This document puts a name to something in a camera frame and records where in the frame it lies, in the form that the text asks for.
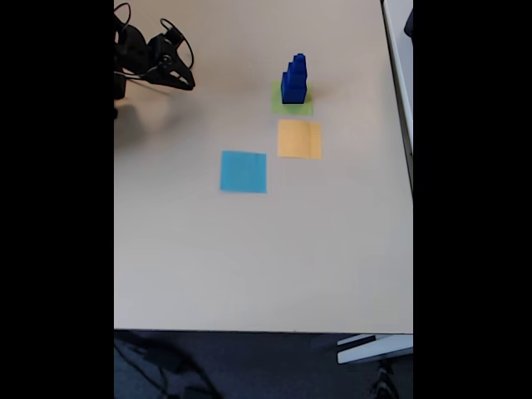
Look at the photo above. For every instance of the orange paper square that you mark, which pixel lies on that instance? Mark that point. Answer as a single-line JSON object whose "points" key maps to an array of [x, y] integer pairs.
{"points": [[299, 139]]}

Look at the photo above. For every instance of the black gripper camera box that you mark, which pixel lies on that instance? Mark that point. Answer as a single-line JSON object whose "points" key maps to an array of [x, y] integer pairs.
{"points": [[174, 36]]}

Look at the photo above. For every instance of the large blue cube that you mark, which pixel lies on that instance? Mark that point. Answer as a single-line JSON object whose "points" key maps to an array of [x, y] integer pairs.
{"points": [[291, 96]]}

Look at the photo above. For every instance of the tiny blue cube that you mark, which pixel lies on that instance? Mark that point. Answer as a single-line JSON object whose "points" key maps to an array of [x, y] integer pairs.
{"points": [[299, 58]]}

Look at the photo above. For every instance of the light blue paper square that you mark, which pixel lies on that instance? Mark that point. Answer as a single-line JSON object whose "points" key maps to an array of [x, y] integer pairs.
{"points": [[243, 172]]}

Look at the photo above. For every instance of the dark blue object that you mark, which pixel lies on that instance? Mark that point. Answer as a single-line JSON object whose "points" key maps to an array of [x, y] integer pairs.
{"points": [[409, 25]]}

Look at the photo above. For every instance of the small blue cube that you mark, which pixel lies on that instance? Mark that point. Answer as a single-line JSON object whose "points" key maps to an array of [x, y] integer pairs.
{"points": [[298, 68]]}

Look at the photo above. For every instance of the green paper square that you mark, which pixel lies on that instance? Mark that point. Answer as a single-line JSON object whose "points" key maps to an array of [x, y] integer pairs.
{"points": [[276, 109]]}

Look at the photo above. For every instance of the white table foot bar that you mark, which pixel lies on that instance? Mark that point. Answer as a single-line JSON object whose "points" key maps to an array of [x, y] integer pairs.
{"points": [[374, 351]]}

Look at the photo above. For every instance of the medium blue cube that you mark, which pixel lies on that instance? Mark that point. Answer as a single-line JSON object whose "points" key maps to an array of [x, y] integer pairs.
{"points": [[297, 81]]}

